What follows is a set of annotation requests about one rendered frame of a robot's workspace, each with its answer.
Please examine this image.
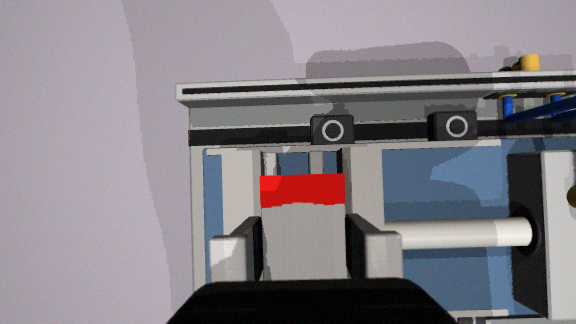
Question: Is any light grey flat bar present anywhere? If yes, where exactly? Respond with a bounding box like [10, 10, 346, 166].
[263, 152, 278, 176]

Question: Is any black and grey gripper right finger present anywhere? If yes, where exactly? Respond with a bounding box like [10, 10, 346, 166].
[345, 213, 403, 278]

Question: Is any grey long flat bar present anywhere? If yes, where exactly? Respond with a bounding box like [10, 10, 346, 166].
[308, 150, 323, 174]

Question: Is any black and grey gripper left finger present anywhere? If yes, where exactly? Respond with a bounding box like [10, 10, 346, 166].
[209, 216, 264, 283]

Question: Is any grey block with red end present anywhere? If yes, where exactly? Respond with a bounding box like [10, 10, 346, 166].
[260, 173, 347, 281]

